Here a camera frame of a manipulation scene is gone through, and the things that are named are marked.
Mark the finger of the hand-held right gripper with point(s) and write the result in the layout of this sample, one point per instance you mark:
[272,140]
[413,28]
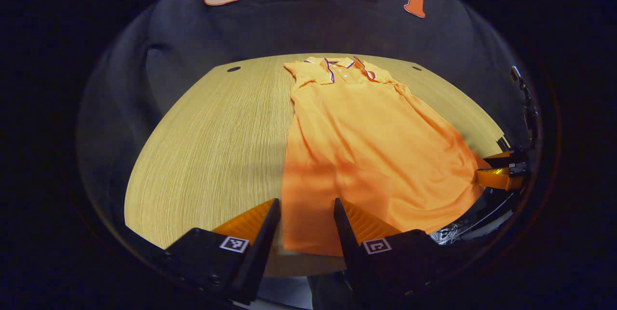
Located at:
[501,159]
[496,178]

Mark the black equipment stand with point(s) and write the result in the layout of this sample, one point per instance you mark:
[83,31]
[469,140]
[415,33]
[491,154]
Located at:
[529,107]

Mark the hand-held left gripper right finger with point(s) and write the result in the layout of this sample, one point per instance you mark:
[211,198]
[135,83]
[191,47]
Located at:
[349,247]

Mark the person's dark trousers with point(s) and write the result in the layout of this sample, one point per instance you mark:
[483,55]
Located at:
[328,295]

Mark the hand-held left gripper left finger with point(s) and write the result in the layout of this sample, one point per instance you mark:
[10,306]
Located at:
[262,247]

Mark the orange T-shirt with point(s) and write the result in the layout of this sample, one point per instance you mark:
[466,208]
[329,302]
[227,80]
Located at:
[376,155]

